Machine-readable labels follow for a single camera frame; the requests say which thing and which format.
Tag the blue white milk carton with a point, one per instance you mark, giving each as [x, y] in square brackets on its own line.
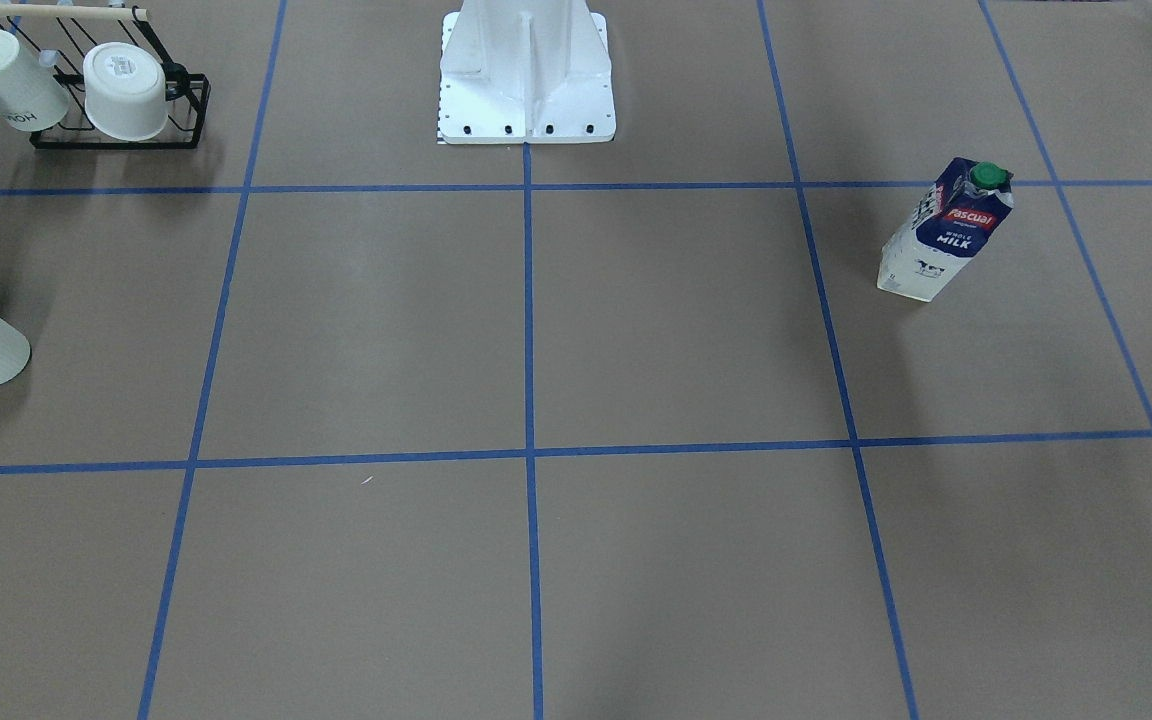
[950, 225]

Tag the white upside-down cup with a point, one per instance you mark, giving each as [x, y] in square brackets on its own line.
[124, 91]

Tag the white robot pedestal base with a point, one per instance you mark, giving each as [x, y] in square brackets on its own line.
[525, 72]

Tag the black wire cup rack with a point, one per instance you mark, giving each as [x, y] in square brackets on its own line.
[77, 76]

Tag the white mug with handle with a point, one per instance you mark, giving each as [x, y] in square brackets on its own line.
[30, 98]

